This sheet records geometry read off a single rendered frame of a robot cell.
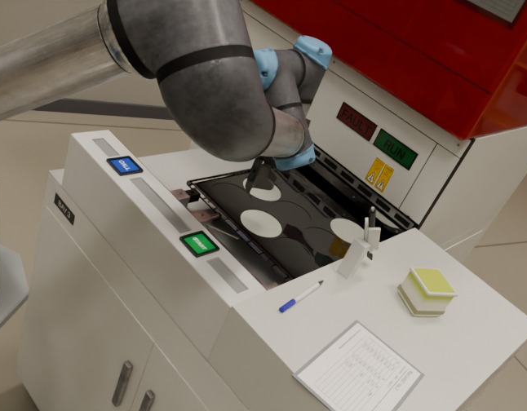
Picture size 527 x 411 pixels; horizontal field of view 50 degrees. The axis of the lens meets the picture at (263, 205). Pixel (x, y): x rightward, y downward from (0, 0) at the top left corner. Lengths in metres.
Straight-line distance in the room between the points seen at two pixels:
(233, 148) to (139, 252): 0.53
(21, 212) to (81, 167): 1.34
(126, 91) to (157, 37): 2.77
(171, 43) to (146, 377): 0.80
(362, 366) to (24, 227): 1.80
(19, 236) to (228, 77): 1.93
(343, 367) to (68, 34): 0.64
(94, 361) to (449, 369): 0.80
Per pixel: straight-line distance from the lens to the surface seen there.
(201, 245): 1.06
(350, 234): 1.41
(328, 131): 1.54
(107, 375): 1.40
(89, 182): 1.25
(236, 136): 0.65
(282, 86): 1.02
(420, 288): 1.14
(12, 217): 2.56
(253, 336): 0.95
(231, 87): 0.62
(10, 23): 3.12
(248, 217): 1.30
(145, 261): 1.14
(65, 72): 0.72
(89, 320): 1.39
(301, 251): 1.27
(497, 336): 1.26
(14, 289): 1.11
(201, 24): 0.63
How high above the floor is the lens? 1.61
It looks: 32 degrees down
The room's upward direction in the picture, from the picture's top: 23 degrees clockwise
